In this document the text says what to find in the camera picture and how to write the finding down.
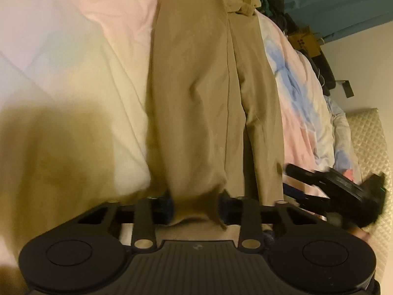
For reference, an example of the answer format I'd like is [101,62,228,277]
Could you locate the light blue cloth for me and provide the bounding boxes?
[324,96,352,173]

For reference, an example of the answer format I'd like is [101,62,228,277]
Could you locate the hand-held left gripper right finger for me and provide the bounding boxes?
[216,195,320,251]

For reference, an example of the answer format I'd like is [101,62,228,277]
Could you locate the pile of dark clothes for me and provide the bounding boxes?
[232,0,336,96]

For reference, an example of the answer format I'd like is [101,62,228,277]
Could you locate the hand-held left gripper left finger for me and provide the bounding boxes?
[71,195,174,250]

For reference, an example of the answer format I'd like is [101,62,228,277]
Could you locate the khaki pants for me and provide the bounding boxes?
[144,0,285,230]

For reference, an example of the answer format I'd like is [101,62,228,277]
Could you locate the pastel patterned blanket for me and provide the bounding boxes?
[0,0,363,271]

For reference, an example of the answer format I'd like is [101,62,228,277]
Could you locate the teal curtain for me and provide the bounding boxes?
[266,0,393,43]

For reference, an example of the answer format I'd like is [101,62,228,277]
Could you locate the yellow cardboard box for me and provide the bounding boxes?
[288,26,322,58]

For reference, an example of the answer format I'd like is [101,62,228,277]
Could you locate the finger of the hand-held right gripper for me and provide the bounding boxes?
[285,163,333,192]
[296,194,333,216]

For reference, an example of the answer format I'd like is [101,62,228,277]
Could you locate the beige quilted headboard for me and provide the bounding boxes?
[346,107,391,284]

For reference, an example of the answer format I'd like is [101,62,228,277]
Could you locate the black wall fixture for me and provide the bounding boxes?
[336,80,354,99]

